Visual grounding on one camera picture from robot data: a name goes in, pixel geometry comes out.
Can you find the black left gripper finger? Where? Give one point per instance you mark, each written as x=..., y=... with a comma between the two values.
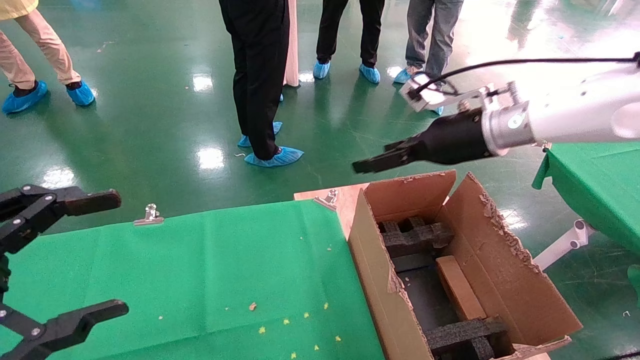
x=75, y=320
x=85, y=202

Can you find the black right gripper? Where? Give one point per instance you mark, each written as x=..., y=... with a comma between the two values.
x=455, y=140

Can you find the small cardboard box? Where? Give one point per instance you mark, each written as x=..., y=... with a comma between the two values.
x=460, y=290

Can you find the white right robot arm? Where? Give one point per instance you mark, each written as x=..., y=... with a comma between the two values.
x=575, y=115

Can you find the large open cardboard carton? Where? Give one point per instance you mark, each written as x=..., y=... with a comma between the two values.
x=505, y=280

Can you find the metal binder clip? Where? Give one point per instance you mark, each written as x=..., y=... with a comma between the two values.
x=545, y=146
x=326, y=200
x=148, y=217

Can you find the person in grey jeans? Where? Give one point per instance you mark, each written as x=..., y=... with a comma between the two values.
x=437, y=40

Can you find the person in slim black trousers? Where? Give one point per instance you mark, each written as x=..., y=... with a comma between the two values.
x=367, y=30

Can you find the white pillar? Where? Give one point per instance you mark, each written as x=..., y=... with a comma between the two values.
x=291, y=45

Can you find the person in wide black trousers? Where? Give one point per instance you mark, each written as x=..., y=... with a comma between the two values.
x=257, y=75

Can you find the person in beige trousers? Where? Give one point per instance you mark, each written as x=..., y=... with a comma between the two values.
x=45, y=45

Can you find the white table leg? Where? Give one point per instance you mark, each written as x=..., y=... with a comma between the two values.
x=560, y=250

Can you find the green cloth on side table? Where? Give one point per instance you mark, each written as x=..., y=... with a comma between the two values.
x=600, y=185

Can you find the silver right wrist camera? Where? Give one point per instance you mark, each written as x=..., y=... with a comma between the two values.
x=417, y=95

